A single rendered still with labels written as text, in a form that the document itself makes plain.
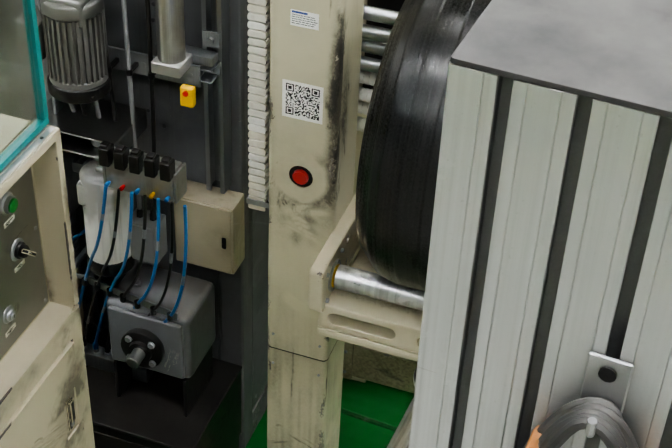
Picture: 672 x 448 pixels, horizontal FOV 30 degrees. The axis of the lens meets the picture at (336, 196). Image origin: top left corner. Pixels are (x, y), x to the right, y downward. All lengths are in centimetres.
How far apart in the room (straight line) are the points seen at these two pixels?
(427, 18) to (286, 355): 87
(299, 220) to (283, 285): 17
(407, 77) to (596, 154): 124
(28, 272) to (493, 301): 145
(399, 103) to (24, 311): 73
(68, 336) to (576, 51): 163
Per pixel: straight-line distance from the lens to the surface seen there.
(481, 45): 72
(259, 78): 219
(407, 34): 197
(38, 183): 211
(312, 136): 220
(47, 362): 221
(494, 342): 81
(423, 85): 193
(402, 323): 226
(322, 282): 223
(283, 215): 233
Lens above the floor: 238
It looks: 37 degrees down
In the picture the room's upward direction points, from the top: 3 degrees clockwise
